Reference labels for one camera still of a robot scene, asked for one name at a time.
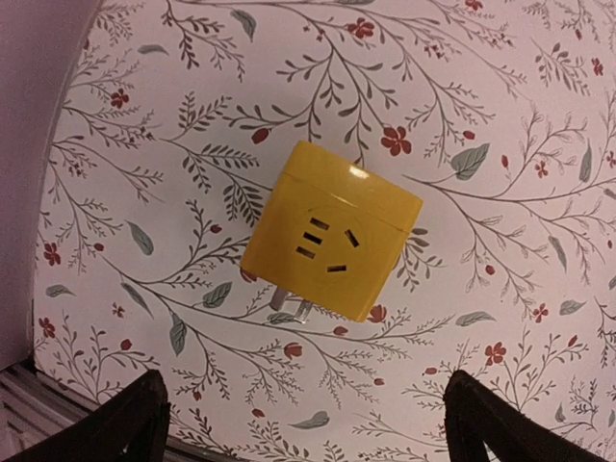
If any floral table mat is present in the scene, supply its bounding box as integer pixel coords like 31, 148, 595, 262
34, 1, 615, 461

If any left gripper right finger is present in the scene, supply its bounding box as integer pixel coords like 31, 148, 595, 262
443, 370, 601, 462

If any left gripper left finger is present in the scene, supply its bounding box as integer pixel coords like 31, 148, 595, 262
8, 370, 168, 462

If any yellow cube socket adapter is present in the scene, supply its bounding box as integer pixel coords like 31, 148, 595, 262
241, 141, 423, 322

